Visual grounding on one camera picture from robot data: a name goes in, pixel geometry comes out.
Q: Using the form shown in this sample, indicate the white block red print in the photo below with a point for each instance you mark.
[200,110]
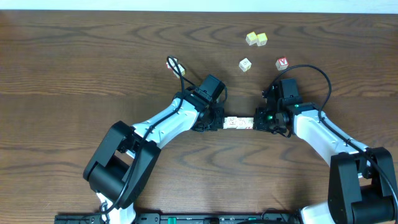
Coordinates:
[249,123]

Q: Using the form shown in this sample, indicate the white block red side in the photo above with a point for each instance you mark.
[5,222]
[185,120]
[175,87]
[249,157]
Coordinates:
[172,63]

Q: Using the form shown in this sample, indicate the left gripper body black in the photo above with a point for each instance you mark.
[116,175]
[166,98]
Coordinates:
[217,118]

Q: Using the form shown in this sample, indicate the red letter block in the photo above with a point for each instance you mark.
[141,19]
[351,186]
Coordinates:
[281,63]

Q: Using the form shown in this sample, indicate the white yellow block centre right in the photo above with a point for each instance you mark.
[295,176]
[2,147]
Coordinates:
[245,65]

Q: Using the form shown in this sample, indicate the yellow block far left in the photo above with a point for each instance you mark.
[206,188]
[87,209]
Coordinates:
[251,38]

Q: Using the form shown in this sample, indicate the yellow block far right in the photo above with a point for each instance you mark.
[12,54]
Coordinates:
[261,39]

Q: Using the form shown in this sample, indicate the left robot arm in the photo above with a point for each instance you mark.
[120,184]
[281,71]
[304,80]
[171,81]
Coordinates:
[121,166]

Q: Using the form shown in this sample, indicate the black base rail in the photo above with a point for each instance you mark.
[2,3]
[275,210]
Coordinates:
[156,218]

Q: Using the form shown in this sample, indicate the white block yellow side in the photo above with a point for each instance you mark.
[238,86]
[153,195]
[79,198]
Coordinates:
[179,71]

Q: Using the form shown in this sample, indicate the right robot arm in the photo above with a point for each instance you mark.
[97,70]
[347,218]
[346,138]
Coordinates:
[362,184]

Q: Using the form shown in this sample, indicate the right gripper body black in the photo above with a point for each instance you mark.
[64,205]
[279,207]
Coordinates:
[268,121]

